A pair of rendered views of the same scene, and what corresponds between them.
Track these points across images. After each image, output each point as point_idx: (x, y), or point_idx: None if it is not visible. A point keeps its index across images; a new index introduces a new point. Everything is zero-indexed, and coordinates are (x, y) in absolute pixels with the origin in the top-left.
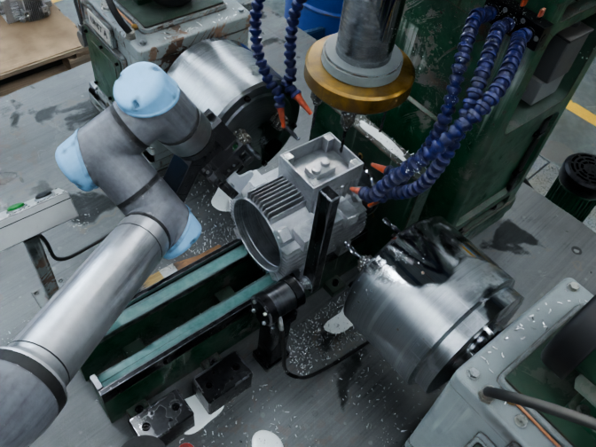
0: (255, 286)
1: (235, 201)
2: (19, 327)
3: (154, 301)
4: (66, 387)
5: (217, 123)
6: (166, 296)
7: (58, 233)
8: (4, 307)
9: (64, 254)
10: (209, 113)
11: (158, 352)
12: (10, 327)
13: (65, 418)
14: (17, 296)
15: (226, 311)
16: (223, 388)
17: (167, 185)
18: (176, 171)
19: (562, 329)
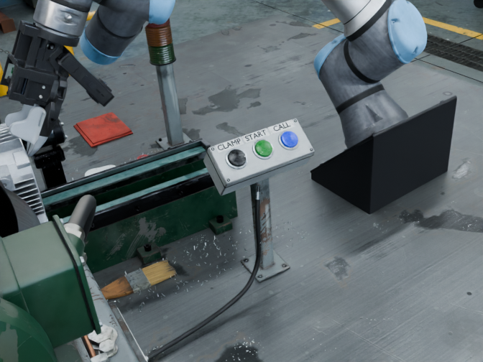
0: (52, 200)
1: (34, 176)
2: (295, 241)
3: (152, 189)
4: (244, 204)
5: (26, 21)
6: (140, 192)
7: (271, 332)
8: (315, 257)
9: (261, 307)
10: (28, 25)
11: (156, 161)
12: (304, 241)
13: (244, 189)
14: (305, 266)
15: (89, 184)
16: None
17: (94, 14)
18: (83, 65)
19: None
